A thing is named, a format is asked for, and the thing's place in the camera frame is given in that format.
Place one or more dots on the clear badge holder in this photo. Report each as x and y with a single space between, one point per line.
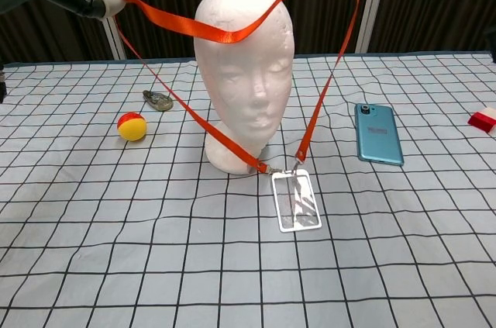
296 204

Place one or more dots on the white foam mannequin head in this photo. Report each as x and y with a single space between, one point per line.
248 83

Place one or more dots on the red and yellow ball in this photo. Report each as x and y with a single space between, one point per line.
132 127

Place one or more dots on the light blue smartphone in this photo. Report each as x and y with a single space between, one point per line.
377 134

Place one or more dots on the red and white block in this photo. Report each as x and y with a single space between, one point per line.
482 120

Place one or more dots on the checked white tablecloth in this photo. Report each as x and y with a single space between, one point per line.
155 266

